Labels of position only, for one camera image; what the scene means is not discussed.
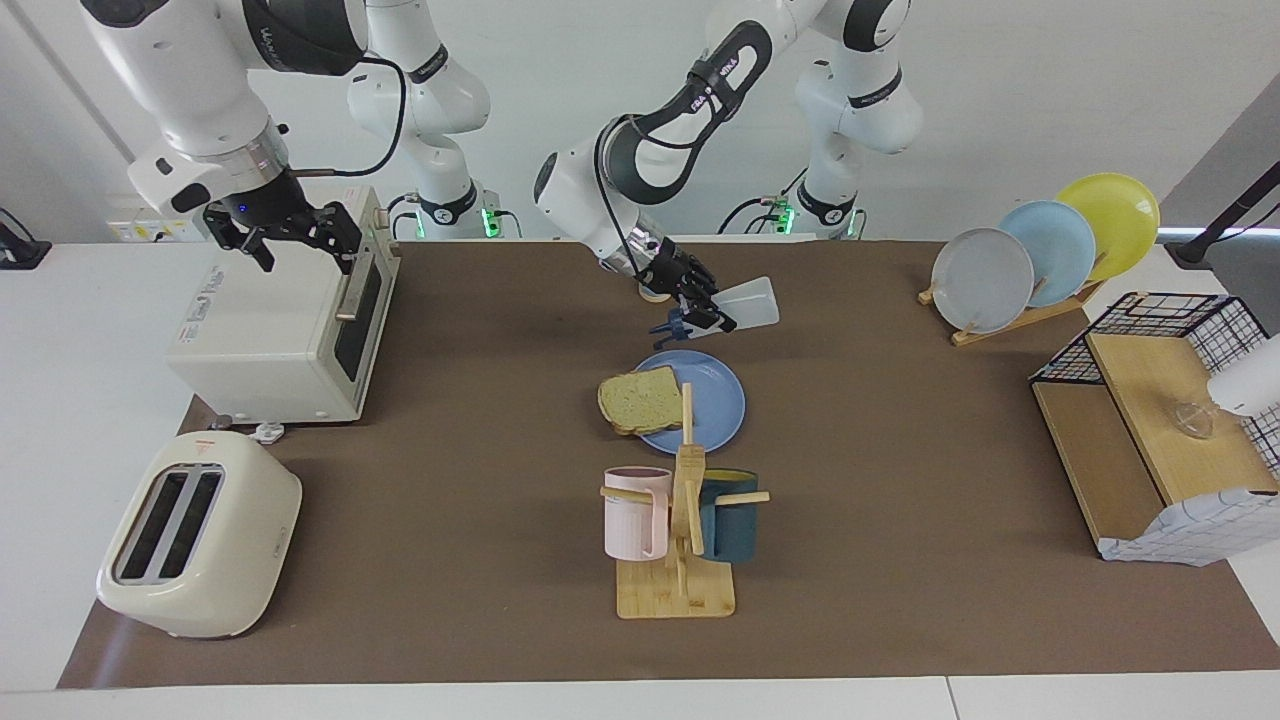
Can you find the clear bottle with navy cap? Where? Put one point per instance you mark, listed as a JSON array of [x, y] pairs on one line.
[[752, 305]]

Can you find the wooden plate rack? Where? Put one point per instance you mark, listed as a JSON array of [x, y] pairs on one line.
[[1010, 325]]

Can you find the dark teal mug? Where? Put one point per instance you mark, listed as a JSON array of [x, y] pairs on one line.
[[730, 530]]

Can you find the small blue bell wooden knob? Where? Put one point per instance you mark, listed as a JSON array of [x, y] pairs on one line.
[[655, 296]]

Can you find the grey plate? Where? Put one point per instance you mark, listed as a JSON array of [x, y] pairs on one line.
[[985, 285]]

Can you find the clear glass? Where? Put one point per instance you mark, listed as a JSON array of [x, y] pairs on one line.
[[1195, 420]]

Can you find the white power plug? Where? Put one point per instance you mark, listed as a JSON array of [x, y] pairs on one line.
[[268, 433]]

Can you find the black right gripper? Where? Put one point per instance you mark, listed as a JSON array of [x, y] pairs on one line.
[[262, 208]]

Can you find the slice of toast bread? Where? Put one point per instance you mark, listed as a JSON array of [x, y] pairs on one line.
[[640, 400]]

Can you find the brown table mat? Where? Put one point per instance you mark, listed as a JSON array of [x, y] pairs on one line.
[[480, 400]]

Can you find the wooden mug tree stand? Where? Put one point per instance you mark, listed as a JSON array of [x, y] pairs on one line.
[[675, 595]]

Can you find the white toaster oven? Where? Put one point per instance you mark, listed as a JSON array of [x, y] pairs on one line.
[[260, 320]]

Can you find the blue round plate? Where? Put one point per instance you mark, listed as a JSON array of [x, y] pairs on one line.
[[715, 400]]

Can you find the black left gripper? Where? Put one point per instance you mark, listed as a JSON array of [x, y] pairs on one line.
[[675, 265]]

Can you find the white checked cloth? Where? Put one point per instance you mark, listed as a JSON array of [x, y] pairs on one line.
[[1200, 530]]

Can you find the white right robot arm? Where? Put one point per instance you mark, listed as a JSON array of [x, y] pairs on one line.
[[170, 80]]

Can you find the light blue plate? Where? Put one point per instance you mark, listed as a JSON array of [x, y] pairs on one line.
[[1060, 250]]

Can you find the pink mug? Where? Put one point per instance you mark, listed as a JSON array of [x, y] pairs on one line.
[[632, 520]]

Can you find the yellow plate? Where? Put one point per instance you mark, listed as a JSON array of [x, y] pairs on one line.
[[1120, 215]]

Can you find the white power strip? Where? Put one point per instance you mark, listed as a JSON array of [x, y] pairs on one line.
[[130, 228]]

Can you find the cream two-slot toaster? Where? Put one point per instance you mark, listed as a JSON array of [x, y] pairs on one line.
[[240, 540]]

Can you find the wooden shelf box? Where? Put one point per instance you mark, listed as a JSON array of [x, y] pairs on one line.
[[1160, 410]]

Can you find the black clamp base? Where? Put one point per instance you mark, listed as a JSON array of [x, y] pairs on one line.
[[20, 252]]

